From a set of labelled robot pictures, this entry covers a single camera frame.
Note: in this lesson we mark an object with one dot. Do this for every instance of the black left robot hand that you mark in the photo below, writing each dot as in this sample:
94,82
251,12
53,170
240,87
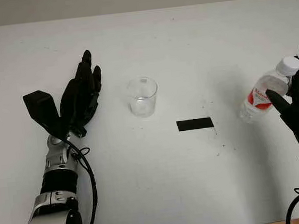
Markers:
78,98

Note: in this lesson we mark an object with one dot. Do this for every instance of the clear plastic water bottle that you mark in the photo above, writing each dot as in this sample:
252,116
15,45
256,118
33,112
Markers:
260,97

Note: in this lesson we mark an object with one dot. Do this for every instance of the clear glass cup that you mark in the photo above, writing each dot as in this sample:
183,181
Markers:
143,99

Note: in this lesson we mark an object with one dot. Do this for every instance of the black tape strip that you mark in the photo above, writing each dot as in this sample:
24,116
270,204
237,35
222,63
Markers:
195,125

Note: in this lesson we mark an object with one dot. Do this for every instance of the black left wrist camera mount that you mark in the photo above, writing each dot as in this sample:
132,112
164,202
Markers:
43,108

